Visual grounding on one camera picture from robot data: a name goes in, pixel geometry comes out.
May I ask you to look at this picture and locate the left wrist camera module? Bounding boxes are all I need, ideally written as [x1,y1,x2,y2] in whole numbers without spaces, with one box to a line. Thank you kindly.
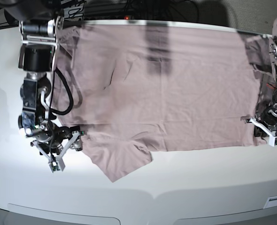
[268,135,277,147]

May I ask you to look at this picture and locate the tangled black cables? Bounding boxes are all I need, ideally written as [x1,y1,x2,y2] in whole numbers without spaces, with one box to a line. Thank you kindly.
[65,0,200,23]

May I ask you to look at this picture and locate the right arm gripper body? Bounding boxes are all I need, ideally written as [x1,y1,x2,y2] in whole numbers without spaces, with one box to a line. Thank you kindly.
[35,125,85,163]

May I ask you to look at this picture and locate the pale pink T-shirt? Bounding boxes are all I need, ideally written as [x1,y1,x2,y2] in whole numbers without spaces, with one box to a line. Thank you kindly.
[57,25,264,182]

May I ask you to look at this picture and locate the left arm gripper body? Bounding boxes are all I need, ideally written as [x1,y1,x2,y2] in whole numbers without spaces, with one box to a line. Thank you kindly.
[245,106,277,137]

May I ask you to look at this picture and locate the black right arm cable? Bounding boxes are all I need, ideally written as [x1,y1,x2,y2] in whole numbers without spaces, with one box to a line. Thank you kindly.
[48,67,73,116]

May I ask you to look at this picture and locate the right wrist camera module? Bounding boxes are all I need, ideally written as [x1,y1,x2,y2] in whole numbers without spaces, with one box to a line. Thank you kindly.
[48,157,65,173]

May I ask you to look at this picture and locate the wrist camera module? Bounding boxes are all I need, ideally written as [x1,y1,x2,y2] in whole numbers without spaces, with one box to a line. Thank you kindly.
[268,135,277,147]
[48,157,65,173]

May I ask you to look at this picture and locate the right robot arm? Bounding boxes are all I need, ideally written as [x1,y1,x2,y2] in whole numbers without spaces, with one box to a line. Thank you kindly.
[0,0,84,172]

